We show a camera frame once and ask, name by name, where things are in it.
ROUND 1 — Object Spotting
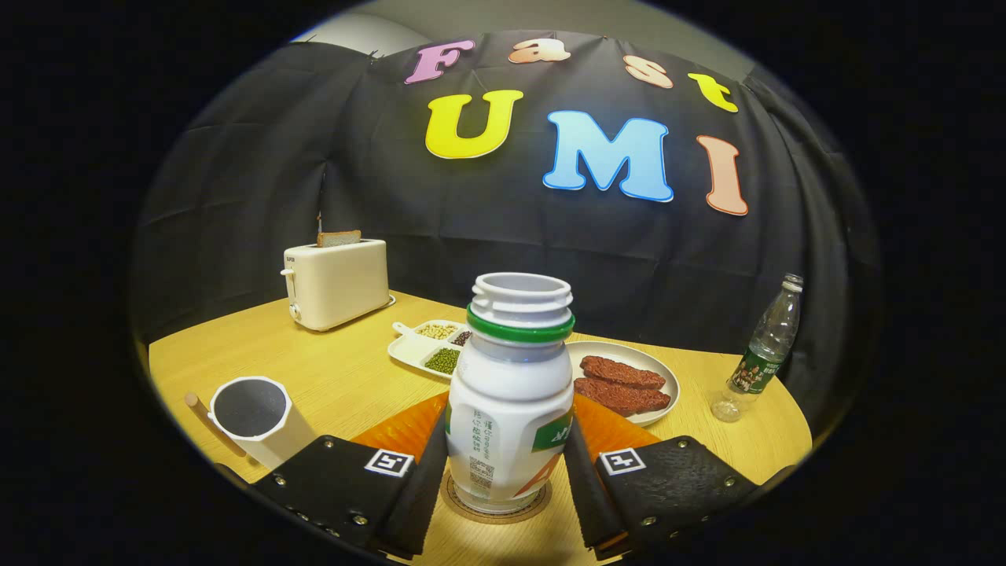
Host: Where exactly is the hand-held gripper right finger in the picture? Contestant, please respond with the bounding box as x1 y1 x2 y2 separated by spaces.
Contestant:
562 393 759 560

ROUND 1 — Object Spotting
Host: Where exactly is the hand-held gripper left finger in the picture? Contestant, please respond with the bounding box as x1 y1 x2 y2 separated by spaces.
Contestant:
251 391 450 560

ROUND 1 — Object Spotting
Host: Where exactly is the round cork coaster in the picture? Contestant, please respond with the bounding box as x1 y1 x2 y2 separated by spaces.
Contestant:
440 468 553 525

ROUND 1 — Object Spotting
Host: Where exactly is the white cup wooden handle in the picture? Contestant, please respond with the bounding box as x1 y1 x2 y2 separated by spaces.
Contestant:
185 376 319 471

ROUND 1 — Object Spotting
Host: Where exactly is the white juice bottle green ring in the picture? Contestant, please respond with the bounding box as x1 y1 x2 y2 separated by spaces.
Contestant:
446 272 576 516

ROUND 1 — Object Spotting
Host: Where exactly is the clear plastic water bottle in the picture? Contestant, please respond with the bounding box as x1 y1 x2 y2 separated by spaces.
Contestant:
710 273 805 423

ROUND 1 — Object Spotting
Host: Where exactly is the brown meat strip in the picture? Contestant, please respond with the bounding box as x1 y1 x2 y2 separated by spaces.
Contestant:
573 377 672 417
580 355 667 391

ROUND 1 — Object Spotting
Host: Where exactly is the wooden table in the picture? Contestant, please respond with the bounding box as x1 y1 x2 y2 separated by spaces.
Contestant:
148 289 813 566

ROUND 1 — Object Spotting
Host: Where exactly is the white round plate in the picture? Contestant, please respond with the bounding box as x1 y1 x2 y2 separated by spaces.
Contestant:
564 340 681 428

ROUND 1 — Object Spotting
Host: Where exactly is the white divided tray of beans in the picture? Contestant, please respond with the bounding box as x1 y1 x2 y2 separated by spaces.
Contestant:
388 318 475 382

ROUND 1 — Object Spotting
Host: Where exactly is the cream toaster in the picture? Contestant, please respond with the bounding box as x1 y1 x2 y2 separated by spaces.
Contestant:
281 239 396 333

